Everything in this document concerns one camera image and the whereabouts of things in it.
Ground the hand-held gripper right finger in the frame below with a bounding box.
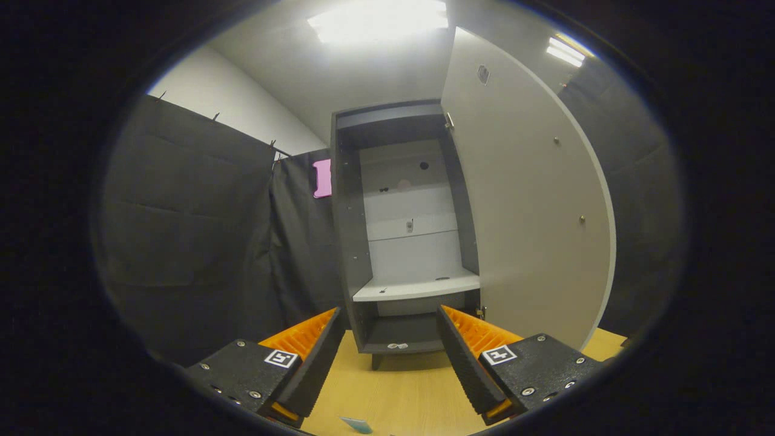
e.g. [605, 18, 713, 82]
[436, 305, 606, 426]

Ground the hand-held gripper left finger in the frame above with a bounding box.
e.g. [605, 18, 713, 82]
[182, 306, 346, 428]

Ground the light grey cabinet door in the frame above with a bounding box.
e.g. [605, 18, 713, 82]
[441, 27, 617, 352]

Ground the white cabinet shelf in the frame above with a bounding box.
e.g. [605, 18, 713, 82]
[352, 274, 481, 302]

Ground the black backdrop cloth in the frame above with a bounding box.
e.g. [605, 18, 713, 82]
[100, 58, 685, 364]

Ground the narrow ceiling light panel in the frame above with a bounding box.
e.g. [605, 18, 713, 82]
[546, 36, 587, 67]

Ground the large ceiling light panel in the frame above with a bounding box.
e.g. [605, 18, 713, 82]
[307, 0, 450, 44]

